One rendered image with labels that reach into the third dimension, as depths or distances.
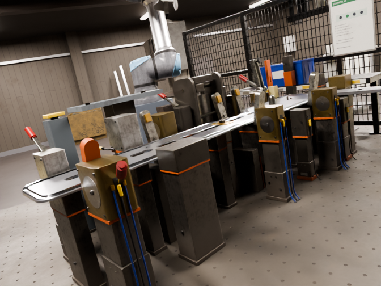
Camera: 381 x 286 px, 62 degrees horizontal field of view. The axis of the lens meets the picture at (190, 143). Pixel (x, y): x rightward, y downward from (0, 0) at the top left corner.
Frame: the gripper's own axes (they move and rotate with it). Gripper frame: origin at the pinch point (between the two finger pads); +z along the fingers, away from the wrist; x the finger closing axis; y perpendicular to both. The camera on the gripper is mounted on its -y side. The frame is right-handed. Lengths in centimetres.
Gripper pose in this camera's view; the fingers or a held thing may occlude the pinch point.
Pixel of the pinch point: (172, 15)
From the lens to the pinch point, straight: 136.5
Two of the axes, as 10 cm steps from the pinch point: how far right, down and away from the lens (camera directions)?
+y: -9.2, 2.6, -2.9
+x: 3.3, 1.5, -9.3
